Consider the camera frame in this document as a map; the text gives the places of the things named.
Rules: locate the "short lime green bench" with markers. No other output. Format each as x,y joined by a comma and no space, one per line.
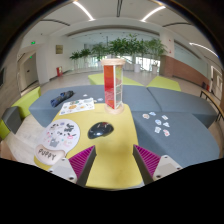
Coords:
164,83

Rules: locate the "dark grey upholstered block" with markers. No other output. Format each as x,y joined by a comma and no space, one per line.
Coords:
11,119

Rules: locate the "ceiling strip lights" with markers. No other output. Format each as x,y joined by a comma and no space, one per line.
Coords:
83,10

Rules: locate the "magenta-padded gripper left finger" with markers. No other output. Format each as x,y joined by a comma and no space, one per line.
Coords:
65,168

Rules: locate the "black wall screen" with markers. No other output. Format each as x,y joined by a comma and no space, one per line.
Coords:
1,77

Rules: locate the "brown wall plaque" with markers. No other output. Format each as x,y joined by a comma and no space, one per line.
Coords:
59,49

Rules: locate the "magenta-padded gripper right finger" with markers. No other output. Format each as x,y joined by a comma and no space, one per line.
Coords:
165,166

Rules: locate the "black computer mouse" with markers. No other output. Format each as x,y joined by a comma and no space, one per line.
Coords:
100,130

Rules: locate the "round white printed mouse pad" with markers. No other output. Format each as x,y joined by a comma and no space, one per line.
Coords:
60,135

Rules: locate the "small printed sticker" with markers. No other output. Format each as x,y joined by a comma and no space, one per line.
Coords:
164,117
145,116
100,99
166,124
166,132
157,130
158,122
85,95
152,113

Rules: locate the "white printed sticker sheet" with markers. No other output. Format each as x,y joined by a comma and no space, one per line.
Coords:
76,106

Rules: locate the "green exit sign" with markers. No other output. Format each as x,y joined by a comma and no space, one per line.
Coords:
33,42

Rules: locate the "red fire extinguisher cabinet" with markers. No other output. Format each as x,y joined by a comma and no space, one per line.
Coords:
59,71

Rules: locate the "lime green upholstered bench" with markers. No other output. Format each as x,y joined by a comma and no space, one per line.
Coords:
28,100

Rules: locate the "dark blue folded umbrella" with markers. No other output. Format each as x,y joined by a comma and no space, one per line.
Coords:
61,97

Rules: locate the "wide grey upholstered bench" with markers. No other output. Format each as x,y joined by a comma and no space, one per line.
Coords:
186,143

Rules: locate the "dark framed chair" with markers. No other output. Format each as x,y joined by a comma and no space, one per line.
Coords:
211,99

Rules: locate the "long grey upholstered bench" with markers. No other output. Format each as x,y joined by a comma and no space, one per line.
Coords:
43,110

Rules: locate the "long lime green bench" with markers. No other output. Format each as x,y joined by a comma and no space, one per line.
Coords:
96,79

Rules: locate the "row of potted green plants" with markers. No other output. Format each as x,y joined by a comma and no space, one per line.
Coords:
123,46

